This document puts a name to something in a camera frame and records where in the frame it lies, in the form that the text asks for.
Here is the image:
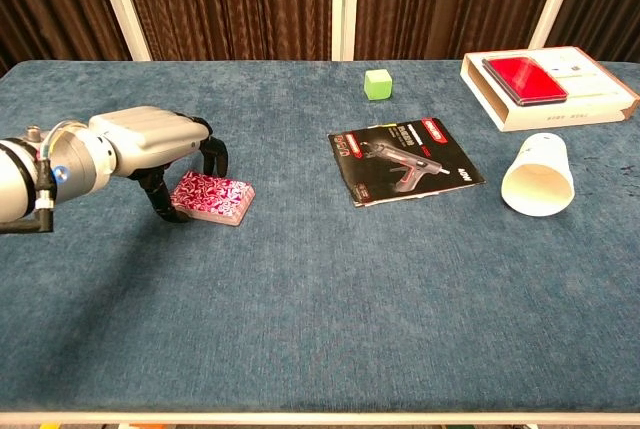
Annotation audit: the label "green cube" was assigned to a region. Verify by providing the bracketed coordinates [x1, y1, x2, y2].
[363, 68, 394, 102]

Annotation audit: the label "red patterned playing card pile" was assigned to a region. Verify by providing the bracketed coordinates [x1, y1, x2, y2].
[169, 171, 256, 228]

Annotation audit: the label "blue table cloth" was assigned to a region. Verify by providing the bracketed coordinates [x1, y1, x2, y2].
[0, 59, 640, 415]

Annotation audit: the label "red phone case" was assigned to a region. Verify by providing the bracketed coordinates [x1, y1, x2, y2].
[481, 55, 570, 107]

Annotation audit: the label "white cardboard box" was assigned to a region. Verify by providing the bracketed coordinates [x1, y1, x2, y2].
[459, 46, 640, 133]

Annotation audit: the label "black glue gun booklet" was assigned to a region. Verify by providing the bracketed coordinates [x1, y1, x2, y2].
[327, 117, 486, 208]

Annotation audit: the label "white paper cup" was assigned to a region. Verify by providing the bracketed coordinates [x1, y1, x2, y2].
[500, 132, 576, 219]

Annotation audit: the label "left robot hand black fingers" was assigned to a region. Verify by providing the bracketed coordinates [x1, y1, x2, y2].
[88, 105, 230, 224]

